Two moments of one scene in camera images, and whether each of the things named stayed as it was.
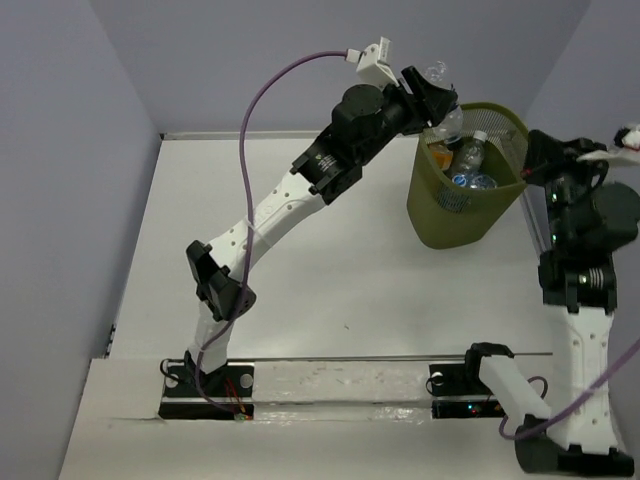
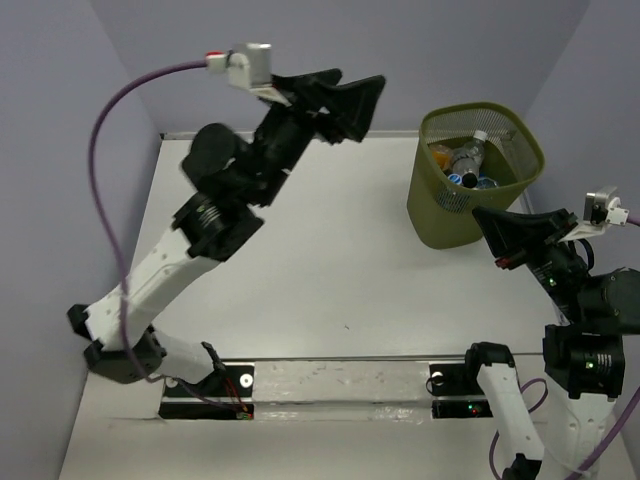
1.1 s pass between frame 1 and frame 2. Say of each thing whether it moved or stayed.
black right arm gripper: moved
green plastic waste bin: stayed
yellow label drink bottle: stayed
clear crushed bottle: stayed
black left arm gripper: moved
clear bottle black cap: moved
